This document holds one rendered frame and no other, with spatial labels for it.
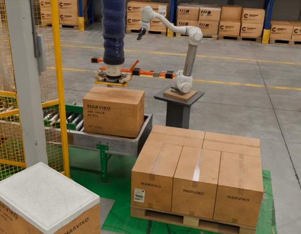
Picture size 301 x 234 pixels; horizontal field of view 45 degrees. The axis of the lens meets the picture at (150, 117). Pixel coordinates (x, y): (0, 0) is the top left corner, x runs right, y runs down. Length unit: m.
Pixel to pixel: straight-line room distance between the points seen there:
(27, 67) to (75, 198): 1.19
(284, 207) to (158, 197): 1.41
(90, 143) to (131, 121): 0.50
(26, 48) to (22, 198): 1.18
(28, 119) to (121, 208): 1.35
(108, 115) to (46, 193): 1.70
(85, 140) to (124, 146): 0.44
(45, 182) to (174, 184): 1.34
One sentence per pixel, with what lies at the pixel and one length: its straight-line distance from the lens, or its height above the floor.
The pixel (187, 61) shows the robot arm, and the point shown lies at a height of 1.24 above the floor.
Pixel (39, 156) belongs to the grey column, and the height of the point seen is 0.73.
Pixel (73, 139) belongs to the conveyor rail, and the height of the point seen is 0.51.
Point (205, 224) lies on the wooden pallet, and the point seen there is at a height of 0.02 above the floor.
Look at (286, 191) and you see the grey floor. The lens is 4.46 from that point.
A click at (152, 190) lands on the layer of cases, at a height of 0.36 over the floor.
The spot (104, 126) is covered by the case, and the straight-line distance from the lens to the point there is 4.01.
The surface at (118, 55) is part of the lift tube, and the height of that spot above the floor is 1.42.
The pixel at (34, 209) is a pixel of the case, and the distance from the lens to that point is 2.34.
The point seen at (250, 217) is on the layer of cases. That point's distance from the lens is 3.57.
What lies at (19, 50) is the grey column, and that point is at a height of 1.69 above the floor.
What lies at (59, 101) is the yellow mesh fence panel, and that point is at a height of 0.99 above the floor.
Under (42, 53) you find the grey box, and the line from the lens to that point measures 3.13.
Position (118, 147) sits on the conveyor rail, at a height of 0.49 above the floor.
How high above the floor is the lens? 2.47
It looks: 25 degrees down
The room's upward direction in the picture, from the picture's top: 2 degrees clockwise
